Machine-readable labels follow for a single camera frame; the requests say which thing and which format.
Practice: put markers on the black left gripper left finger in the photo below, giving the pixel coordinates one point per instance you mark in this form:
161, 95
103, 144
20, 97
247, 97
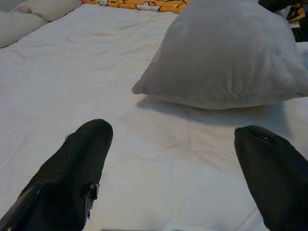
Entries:
67, 173

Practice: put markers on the white quilted mattress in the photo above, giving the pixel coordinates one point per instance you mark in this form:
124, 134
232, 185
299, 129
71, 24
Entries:
84, 84

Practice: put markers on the grey square pillow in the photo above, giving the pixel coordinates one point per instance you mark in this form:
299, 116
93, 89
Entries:
223, 60

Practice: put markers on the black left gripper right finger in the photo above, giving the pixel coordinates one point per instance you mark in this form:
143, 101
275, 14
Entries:
276, 173

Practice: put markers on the yellow egg-print blanket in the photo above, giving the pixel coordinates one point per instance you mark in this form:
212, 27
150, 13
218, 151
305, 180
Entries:
149, 4

